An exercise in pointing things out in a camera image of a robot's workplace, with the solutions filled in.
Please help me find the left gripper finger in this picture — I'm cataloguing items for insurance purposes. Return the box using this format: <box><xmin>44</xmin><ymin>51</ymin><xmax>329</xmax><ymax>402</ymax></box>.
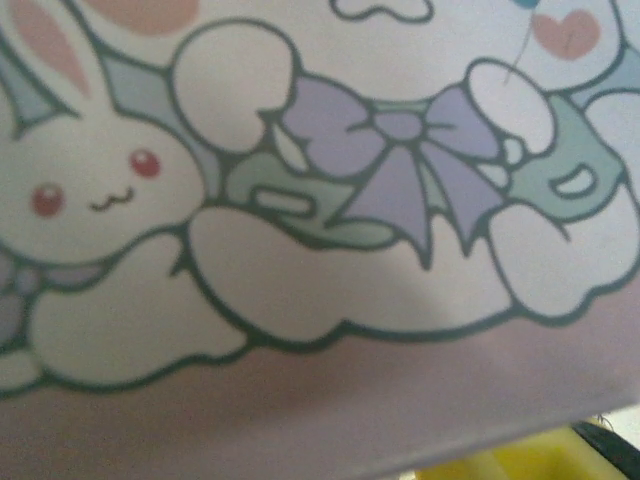
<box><xmin>414</xmin><ymin>424</ymin><xmax>621</xmax><ymax>480</ymax></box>

